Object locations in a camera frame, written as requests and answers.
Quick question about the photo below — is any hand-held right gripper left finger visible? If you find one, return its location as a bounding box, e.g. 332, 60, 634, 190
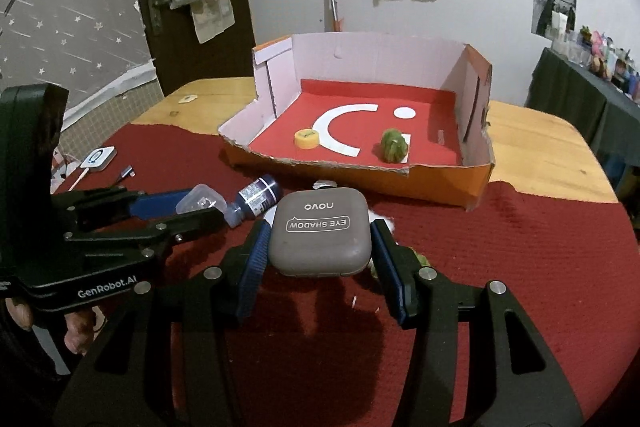
52, 219, 273, 427

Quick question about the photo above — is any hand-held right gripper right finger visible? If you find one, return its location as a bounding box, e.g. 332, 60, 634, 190
370, 219, 586, 427

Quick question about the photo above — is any thin white stick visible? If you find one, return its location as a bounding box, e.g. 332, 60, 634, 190
67, 167, 90, 192

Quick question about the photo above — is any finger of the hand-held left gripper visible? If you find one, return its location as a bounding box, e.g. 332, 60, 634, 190
50, 186, 195, 234
64, 205, 227, 281

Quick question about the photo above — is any green fuzzy ball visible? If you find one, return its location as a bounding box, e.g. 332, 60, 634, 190
380, 129, 412, 164

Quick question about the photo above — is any red tablecloth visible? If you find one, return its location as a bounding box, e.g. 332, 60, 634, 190
50, 122, 640, 427

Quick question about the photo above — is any white small device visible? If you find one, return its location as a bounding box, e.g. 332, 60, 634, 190
80, 147, 117, 171

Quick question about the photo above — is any orange cardboard box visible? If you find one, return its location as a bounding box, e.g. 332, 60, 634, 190
217, 32, 497, 212

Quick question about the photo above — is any white plush sheep toy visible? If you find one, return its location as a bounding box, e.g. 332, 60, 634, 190
367, 206, 397, 235

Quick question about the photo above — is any beige paper bag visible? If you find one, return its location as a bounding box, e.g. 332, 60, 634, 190
190, 0, 236, 44

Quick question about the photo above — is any person's left hand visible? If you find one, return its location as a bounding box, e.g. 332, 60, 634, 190
2, 296, 107, 355

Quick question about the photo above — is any small clear plastic box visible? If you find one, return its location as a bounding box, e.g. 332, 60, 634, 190
175, 183, 232, 215

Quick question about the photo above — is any blue paint bottle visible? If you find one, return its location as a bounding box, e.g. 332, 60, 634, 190
223, 174, 285, 228

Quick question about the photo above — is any grey eye shadow case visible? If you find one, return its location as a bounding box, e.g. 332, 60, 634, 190
269, 188, 373, 279

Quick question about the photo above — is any yellow bottle cap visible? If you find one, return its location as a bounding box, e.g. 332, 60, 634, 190
293, 129, 321, 150

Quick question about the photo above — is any metal door handle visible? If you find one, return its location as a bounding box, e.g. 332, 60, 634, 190
146, 0, 173, 36

